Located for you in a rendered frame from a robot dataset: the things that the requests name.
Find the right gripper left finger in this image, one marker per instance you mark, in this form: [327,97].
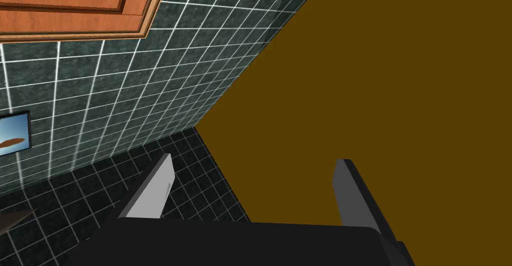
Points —
[154,194]

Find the blue framed wall picture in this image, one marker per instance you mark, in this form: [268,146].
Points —
[14,135]

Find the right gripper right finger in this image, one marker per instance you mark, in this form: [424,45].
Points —
[356,198]

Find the brown wooden door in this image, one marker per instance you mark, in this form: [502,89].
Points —
[72,5]

